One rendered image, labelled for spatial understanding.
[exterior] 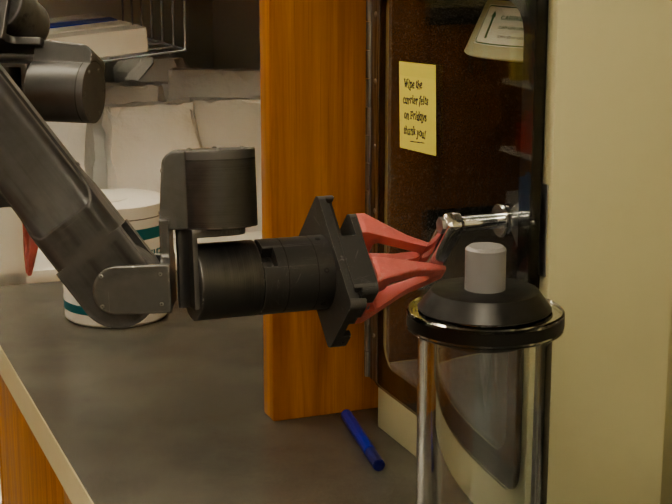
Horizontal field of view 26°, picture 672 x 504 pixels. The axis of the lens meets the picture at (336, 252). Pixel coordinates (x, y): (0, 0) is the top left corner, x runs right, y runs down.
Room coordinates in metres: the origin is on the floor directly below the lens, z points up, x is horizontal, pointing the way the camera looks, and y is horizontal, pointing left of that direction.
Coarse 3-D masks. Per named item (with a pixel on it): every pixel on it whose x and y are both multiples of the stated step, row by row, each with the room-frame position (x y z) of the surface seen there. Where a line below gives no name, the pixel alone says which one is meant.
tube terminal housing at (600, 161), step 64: (576, 0) 1.06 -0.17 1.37; (640, 0) 1.08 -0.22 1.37; (576, 64) 1.06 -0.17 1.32; (640, 64) 1.08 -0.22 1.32; (576, 128) 1.06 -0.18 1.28; (640, 128) 1.08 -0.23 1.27; (576, 192) 1.06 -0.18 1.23; (640, 192) 1.08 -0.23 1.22; (576, 256) 1.06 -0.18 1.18; (640, 256) 1.08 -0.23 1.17; (576, 320) 1.06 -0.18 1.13; (640, 320) 1.08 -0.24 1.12; (576, 384) 1.06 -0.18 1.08; (640, 384) 1.08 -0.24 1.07; (576, 448) 1.06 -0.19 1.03; (640, 448) 1.08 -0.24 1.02
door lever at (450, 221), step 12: (444, 216) 1.08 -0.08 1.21; (456, 216) 1.08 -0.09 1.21; (468, 216) 1.08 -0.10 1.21; (480, 216) 1.09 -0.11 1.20; (492, 216) 1.09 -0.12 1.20; (504, 216) 1.09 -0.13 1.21; (444, 228) 1.07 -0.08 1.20; (456, 228) 1.07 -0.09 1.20; (468, 228) 1.08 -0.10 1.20; (480, 228) 1.08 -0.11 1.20; (492, 228) 1.09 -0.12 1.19; (504, 228) 1.09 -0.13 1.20; (432, 240) 1.09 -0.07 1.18; (444, 240) 1.08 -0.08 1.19; (456, 240) 1.08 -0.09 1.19; (432, 252) 1.09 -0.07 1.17; (444, 252) 1.09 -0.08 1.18; (420, 288) 1.12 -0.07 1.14
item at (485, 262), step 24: (480, 264) 0.95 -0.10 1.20; (504, 264) 0.96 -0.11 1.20; (432, 288) 0.97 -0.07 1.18; (456, 288) 0.96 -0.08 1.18; (480, 288) 0.95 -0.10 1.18; (504, 288) 0.96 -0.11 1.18; (528, 288) 0.96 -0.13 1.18; (432, 312) 0.94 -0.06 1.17; (456, 312) 0.93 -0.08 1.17; (480, 312) 0.92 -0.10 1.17; (504, 312) 0.92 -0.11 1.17; (528, 312) 0.93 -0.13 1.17
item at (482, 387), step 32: (416, 320) 0.94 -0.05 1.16; (544, 320) 0.93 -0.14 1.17; (448, 352) 0.93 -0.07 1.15; (480, 352) 0.92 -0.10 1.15; (512, 352) 0.92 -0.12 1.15; (544, 352) 0.94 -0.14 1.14; (448, 384) 0.93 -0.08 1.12; (480, 384) 0.92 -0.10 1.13; (512, 384) 0.92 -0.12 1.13; (544, 384) 0.94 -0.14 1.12; (448, 416) 0.93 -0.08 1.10; (480, 416) 0.92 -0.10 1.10; (512, 416) 0.92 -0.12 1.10; (416, 448) 0.96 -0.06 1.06; (448, 448) 0.93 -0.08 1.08; (480, 448) 0.92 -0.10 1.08; (512, 448) 0.92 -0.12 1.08; (416, 480) 0.96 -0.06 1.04; (448, 480) 0.93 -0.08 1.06; (480, 480) 0.92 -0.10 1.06; (512, 480) 0.92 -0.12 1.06
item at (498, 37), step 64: (384, 0) 1.31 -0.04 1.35; (448, 0) 1.19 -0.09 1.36; (512, 0) 1.09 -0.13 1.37; (384, 64) 1.31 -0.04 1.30; (448, 64) 1.19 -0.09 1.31; (512, 64) 1.09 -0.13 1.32; (384, 128) 1.31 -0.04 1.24; (448, 128) 1.19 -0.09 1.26; (512, 128) 1.08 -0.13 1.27; (384, 192) 1.31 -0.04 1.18; (448, 192) 1.18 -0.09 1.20; (512, 192) 1.08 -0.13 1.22; (512, 256) 1.08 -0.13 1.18; (384, 320) 1.31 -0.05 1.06; (384, 384) 1.31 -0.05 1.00
